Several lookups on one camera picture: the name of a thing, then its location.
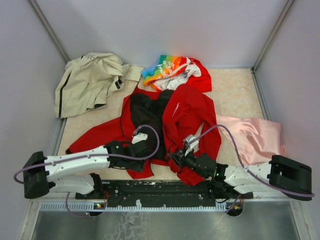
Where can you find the beige jacket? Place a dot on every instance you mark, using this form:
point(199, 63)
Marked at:
point(89, 80)

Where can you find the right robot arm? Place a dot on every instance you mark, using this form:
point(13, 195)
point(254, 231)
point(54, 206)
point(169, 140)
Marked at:
point(282, 174)

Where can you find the pink satin cloth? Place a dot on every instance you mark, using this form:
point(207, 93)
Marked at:
point(257, 139)

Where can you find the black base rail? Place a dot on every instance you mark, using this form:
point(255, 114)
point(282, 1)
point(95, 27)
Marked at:
point(171, 193)

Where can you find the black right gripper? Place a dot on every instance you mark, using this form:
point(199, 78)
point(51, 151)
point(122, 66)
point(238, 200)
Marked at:
point(180, 158)

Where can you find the left aluminium frame post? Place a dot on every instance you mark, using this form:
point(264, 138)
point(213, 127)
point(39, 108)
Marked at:
point(49, 30)

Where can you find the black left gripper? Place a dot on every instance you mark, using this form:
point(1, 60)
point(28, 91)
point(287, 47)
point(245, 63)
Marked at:
point(139, 167)

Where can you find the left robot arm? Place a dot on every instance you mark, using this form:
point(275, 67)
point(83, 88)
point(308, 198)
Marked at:
point(44, 174)

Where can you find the aluminium frame post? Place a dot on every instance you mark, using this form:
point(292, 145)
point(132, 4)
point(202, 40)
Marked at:
point(271, 38)
point(49, 30)

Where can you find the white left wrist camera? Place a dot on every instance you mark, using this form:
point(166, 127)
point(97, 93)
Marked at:
point(139, 137)

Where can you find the rainbow white red garment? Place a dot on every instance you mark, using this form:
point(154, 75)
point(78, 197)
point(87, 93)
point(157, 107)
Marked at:
point(169, 72)

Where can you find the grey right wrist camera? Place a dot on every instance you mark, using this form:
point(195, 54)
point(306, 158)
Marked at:
point(190, 142)

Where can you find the right aluminium frame post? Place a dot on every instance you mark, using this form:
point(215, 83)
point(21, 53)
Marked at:
point(271, 38)

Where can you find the red jacket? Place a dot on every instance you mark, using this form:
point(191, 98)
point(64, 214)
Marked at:
point(174, 114)

